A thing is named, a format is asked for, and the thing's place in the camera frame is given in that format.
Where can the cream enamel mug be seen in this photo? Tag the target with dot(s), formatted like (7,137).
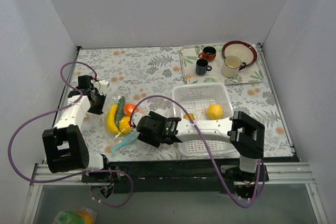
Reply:
(231,66)

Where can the floral tablecloth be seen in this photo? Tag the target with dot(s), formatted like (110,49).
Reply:
(148,75)

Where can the yellow fake lemon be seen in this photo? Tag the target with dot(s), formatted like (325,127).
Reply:
(215,112)

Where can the small orange yellow fruit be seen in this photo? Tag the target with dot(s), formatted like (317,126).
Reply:
(189,116)

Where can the yellow fake banana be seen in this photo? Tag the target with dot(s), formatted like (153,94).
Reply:
(110,123)

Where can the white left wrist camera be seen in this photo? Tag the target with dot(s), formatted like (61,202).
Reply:
(102,87)

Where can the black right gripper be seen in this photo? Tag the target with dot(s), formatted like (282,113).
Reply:
(143,131)

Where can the bag of fake fruit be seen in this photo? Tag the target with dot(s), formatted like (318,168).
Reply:
(82,215)

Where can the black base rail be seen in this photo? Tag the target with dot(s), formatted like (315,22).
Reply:
(179,175)

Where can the orange fake tangerine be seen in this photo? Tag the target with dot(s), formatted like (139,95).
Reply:
(128,109)

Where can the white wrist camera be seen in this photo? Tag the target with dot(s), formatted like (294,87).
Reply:
(135,119)
(102,87)

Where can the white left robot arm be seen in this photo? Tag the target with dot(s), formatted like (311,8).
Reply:
(64,144)

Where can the yellow green fake mango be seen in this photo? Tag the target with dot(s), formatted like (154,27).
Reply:
(124,125)

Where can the dark blue mug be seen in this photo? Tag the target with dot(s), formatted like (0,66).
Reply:
(202,67)

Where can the floral serving tray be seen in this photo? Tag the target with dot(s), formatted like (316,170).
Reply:
(189,56)

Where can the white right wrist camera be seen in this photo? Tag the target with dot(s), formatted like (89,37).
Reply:
(135,119)

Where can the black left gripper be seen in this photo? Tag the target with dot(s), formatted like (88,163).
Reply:
(97,105)

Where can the clear zip top bag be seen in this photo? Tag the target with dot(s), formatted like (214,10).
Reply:
(120,142)

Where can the green fake cucumber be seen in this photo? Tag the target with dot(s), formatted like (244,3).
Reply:
(119,111)

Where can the red rimmed plate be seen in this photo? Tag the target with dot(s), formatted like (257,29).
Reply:
(246,52)

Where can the orange patterned mug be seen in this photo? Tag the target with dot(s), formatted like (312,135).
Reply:
(208,53)

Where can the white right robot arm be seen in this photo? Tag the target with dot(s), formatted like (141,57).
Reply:
(241,130)

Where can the white perforated plastic basket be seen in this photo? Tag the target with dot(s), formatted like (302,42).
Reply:
(195,99)

